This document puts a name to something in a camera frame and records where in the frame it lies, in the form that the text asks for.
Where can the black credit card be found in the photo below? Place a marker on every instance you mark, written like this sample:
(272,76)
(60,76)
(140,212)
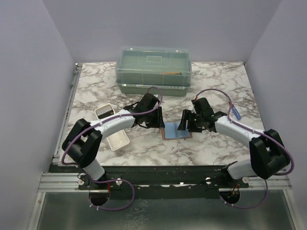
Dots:
(103,113)

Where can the white rectangular tray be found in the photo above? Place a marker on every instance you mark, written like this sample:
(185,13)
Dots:
(118,140)

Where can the brown leather card holder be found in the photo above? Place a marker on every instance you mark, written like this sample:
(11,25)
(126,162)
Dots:
(171,132)

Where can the green clear-lid storage box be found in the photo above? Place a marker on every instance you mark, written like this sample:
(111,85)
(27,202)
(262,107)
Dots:
(139,68)

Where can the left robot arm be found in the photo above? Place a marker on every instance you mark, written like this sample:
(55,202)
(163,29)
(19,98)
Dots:
(83,141)

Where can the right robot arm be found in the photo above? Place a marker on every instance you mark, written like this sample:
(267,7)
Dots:
(266,149)

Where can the red blue screwdriver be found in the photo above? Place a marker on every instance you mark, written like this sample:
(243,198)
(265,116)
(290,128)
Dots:
(235,111)

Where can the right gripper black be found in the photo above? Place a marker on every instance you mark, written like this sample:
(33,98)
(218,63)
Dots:
(187,115)

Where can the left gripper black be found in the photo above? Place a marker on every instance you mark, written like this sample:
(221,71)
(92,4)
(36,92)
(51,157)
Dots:
(159,123)

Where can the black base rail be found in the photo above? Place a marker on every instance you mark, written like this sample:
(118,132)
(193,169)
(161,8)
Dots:
(160,182)

